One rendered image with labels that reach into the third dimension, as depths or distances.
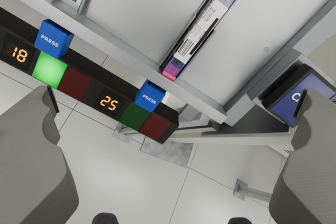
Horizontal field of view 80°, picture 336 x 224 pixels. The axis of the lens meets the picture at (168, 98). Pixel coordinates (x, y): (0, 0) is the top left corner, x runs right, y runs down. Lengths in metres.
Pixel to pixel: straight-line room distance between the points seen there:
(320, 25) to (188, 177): 0.92
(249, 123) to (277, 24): 0.13
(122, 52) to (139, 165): 0.79
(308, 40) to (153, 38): 0.15
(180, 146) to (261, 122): 0.76
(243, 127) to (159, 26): 0.18
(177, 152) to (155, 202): 0.24
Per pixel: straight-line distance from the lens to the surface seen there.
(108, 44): 0.19
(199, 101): 0.21
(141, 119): 0.26
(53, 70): 0.26
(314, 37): 0.24
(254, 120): 0.29
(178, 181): 1.04
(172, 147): 1.00
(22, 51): 0.27
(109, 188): 0.94
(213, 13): 0.19
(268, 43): 0.23
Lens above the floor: 0.91
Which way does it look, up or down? 63 degrees down
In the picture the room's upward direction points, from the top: 66 degrees clockwise
